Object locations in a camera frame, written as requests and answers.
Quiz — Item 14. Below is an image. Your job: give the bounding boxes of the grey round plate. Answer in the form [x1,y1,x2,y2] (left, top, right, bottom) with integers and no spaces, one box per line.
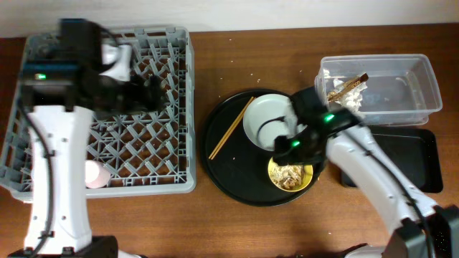
[243,94,306,152]

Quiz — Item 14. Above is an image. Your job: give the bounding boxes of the gold brown snack wrapper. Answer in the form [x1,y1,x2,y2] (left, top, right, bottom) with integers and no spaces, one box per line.
[327,73,369,102]

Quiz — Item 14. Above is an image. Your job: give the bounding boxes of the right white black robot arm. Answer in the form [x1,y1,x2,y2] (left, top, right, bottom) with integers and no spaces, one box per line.
[273,87,458,257]

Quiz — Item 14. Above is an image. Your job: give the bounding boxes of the clear plastic waste bin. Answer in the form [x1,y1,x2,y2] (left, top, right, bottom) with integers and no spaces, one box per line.
[315,54,443,126]

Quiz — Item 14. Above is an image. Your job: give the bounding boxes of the food scraps with rice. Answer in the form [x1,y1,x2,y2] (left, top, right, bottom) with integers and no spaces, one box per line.
[268,165,304,191]

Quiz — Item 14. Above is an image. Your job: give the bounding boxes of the black rectangular tray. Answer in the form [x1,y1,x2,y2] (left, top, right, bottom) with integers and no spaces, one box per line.
[340,125,443,194]

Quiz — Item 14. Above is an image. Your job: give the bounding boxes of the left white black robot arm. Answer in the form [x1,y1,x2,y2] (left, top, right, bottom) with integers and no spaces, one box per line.
[14,19,165,257]

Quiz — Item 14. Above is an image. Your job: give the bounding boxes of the yellow plastic bowl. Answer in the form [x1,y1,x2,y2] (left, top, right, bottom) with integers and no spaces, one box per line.
[268,158,313,192]

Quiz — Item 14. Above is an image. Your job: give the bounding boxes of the round black serving tray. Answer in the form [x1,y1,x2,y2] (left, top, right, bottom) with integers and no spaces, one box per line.
[199,89,326,206]

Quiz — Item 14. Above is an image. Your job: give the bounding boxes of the white tissue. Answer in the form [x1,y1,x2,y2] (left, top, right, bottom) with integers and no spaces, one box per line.
[335,82,367,113]

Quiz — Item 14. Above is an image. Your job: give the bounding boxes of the pink plastic cup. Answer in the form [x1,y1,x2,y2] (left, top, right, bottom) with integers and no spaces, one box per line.
[85,160,110,188]

